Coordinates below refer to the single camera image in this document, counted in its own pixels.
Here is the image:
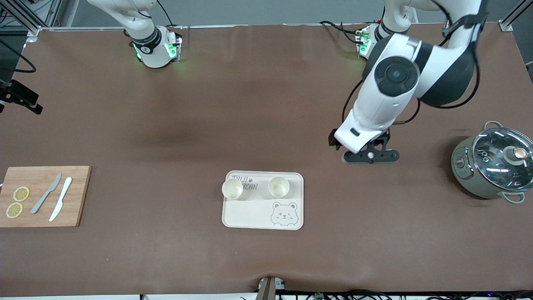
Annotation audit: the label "white plastic cup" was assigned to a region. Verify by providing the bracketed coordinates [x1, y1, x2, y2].
[222, 179, 244, 201]
[268, 176, 290, 198]

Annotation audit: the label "brown table cover mat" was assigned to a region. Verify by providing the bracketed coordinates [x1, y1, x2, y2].
[0, 22, 533, 295]

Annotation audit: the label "grey plastic knife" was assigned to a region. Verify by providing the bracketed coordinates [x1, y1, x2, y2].
[30, 173, 62, 215]

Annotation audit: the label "white plastic knife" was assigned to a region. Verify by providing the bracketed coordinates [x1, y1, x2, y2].
[49, 177, 73, 222]

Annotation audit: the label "wooden cutting board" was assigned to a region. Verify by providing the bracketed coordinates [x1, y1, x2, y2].
[0, 166, 92, 228]

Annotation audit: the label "beige bear print tray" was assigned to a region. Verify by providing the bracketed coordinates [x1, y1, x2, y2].
[222, 170, 304, 231]

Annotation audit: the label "grey-green electric cooking pot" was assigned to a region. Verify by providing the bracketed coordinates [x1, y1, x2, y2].
[451, 120, 533, 205]

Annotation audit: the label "glass pot lid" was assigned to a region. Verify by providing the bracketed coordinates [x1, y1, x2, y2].
[472, 127, 533, 192]

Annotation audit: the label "aluminium frame strut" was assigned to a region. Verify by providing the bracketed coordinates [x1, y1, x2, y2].
[0, 0, 43, 42]
[499, 0, 528, 32]

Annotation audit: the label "aluminium frame post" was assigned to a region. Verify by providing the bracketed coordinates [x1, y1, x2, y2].
[41, 0, 80, 28]

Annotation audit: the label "aluminium table edge rail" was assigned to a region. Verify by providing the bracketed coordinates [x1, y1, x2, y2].
[40, 23, 375, 31]

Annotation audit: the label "black left base cables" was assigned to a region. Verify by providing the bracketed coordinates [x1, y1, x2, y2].
[319, 20, 364, 45]

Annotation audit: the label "black right base cable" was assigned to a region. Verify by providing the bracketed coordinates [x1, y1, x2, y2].
[156, 0, 175, 28]

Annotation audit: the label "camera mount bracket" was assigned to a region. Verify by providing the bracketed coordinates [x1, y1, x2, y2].
[257, 276, 288, 300]

